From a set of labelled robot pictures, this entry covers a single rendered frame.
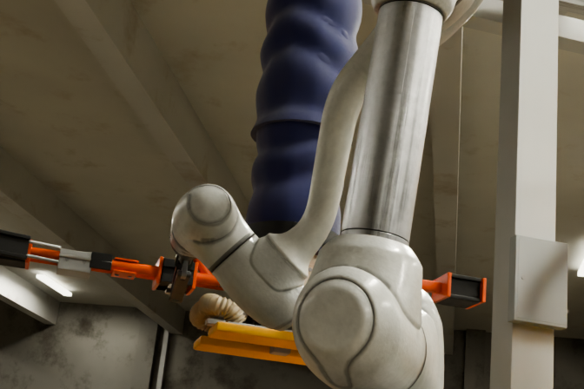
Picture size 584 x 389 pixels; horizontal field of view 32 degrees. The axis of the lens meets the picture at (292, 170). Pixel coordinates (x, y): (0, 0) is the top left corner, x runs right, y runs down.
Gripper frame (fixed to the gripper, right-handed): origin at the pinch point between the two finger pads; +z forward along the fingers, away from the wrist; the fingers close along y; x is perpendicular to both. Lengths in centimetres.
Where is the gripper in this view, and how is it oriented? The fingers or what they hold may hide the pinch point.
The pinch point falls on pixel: (177, 259)
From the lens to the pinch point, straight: 208.3
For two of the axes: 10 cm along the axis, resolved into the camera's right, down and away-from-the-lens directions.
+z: -2.4, 3.0, 9.2
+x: 9.7, 1.7, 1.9
